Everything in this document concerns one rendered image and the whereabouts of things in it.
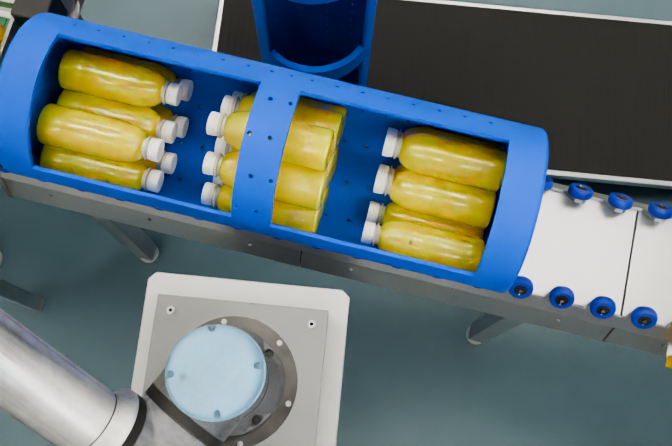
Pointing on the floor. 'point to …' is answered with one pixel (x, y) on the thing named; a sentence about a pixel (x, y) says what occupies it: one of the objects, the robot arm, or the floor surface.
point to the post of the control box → (20, 296)
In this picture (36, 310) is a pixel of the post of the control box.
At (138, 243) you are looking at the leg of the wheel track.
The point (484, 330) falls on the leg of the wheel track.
